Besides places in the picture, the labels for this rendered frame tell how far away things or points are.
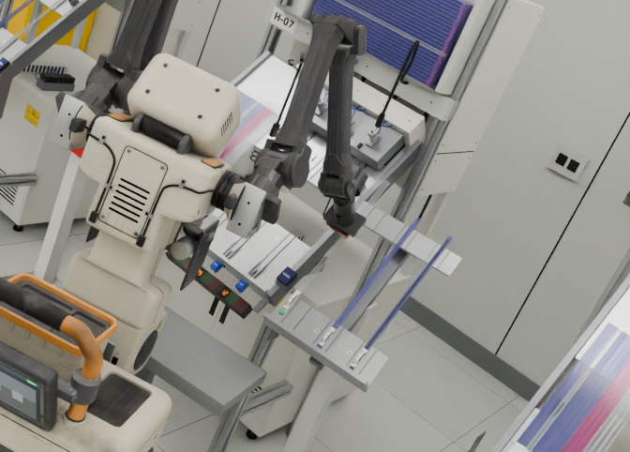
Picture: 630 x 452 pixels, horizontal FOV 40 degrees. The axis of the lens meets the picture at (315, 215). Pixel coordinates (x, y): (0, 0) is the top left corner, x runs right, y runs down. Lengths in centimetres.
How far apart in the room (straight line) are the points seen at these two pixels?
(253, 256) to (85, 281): 75
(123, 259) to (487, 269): 268
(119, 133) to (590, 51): 271
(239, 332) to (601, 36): 212
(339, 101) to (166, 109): 49
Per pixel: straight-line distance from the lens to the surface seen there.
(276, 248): 261
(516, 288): 428
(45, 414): 162
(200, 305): 313
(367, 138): 273
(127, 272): 192
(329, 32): 200
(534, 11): 305
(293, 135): 192
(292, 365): 293
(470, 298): 438
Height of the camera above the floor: 185
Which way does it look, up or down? 21 degrees down
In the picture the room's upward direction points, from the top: 23 degrees clockwise
